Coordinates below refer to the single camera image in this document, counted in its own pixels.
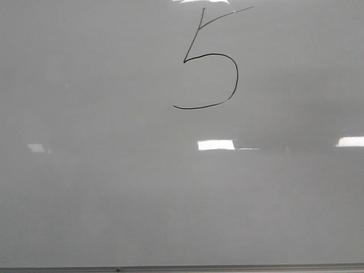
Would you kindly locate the white whiteboard with aluminium frame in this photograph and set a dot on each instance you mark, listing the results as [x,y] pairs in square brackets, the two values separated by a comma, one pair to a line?
[157,133]

